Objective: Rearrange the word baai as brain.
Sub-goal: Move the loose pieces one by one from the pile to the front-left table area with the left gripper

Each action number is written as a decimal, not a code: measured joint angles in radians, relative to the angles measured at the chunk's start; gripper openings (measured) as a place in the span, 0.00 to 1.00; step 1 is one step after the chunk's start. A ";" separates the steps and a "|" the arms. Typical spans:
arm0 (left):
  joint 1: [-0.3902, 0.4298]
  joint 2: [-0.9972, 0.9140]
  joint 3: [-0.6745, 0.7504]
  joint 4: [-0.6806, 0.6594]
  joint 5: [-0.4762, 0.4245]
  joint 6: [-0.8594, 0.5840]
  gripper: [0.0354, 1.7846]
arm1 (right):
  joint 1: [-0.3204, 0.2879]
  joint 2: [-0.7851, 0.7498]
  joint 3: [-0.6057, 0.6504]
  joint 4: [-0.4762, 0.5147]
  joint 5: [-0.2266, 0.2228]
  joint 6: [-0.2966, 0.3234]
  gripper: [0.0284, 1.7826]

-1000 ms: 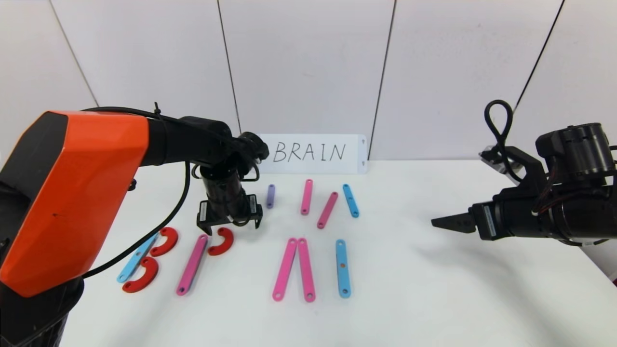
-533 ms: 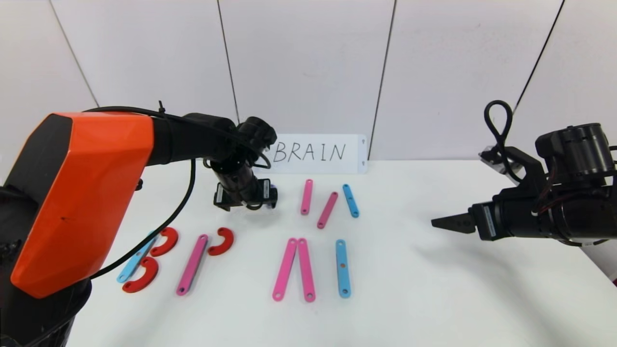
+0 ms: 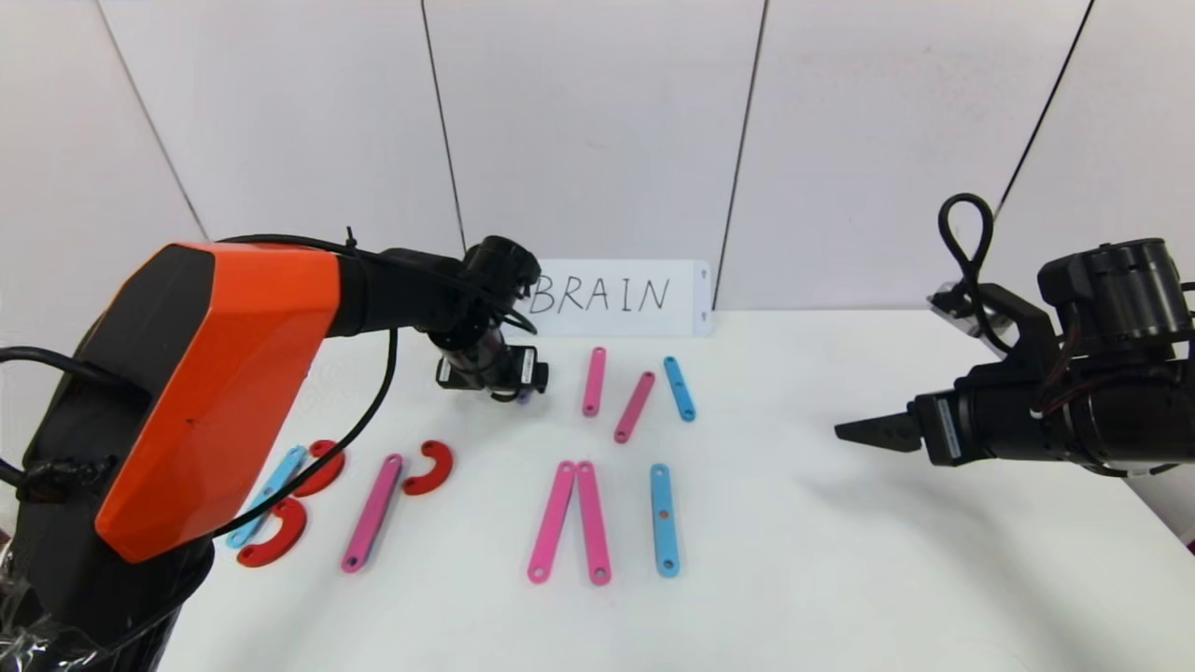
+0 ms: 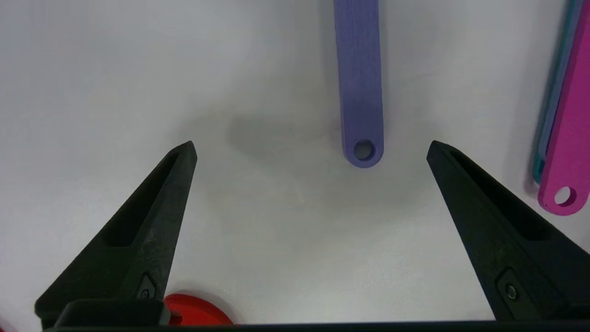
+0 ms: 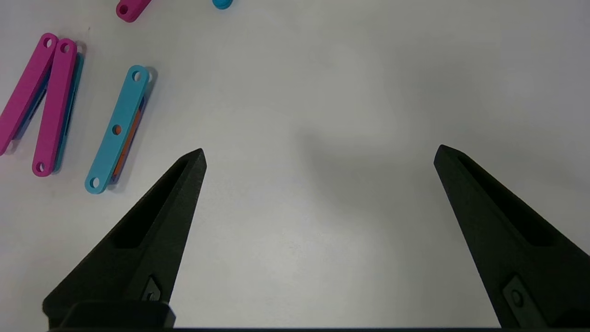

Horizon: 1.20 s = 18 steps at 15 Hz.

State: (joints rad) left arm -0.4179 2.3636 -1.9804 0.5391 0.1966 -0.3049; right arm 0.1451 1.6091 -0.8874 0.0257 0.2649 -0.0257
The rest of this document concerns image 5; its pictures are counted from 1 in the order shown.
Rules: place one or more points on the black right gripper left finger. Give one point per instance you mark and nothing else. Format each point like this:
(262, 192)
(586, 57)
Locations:
(152, 230)

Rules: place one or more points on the long pink bar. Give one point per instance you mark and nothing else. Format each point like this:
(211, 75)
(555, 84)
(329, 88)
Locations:
(55, 110)
(25, 97)
(133, 8)

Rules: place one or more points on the light blue bar orange hole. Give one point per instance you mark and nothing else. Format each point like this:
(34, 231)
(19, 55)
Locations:
(120, 108)

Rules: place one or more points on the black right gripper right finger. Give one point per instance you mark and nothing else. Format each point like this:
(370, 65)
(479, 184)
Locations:
(516, 240)

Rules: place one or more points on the short blue bar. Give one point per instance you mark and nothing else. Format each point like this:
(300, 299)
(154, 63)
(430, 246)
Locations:
(222, 3)

